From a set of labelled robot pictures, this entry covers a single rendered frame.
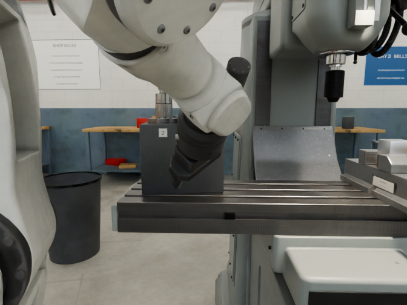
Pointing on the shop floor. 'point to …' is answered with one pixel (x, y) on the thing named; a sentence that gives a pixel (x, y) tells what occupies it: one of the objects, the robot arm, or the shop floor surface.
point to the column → (303, 70)
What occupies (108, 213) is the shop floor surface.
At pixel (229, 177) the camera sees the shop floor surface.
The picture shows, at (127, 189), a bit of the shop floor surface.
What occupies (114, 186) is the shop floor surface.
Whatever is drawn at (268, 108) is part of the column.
